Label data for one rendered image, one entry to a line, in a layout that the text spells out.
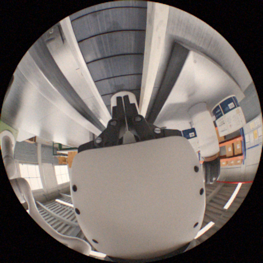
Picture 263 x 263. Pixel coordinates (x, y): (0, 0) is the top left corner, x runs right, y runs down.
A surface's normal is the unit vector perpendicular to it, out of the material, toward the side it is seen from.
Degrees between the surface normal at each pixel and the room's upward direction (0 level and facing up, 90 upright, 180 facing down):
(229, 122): 90
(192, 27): 0
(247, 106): 90
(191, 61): 0
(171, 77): 90
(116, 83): 0
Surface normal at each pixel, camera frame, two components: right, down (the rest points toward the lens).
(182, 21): 0.16, 0.95
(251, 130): -0.99, 0.15
